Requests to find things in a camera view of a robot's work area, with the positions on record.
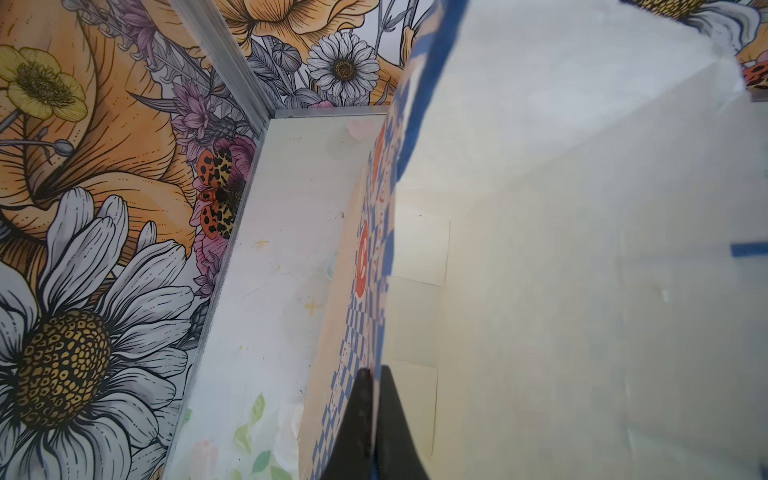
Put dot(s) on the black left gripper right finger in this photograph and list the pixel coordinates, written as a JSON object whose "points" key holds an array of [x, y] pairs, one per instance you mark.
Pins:
{"points": [[396, 438]]}

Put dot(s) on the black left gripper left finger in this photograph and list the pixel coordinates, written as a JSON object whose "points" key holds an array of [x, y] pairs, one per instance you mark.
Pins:
{"points": [[354, 432]]}

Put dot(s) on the blue checkered paper bag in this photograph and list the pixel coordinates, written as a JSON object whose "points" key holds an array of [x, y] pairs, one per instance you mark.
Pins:
{"points": [[558, 248]]}

